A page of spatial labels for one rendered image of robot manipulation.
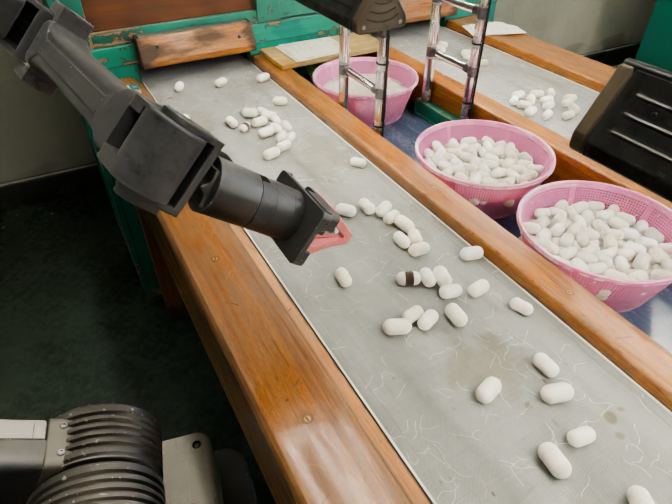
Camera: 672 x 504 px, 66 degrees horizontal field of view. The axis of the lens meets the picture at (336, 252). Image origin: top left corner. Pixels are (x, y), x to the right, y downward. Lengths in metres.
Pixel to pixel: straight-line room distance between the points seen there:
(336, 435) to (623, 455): 0.31
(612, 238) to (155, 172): 0.72
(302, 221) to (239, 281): 0.22
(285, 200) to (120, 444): 0.29
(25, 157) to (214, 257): 1.77
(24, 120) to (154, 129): 1.97
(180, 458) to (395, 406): 0.42
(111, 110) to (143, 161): 0.08
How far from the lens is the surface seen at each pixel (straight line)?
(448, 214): 0.87
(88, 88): 0.58
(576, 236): 0.93
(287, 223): 0.53
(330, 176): 0.99
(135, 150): 0.46
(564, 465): 0.60
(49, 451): 0.59
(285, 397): 0.60
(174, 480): 0.90
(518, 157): 1.14
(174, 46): 1.43
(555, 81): 1.52
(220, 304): 0.70
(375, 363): 0.65
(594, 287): 0.83
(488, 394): 0.63
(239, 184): 0.49
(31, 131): 2.43
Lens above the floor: 1.26
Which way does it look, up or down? 40 degrees down
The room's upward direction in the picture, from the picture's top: straight up
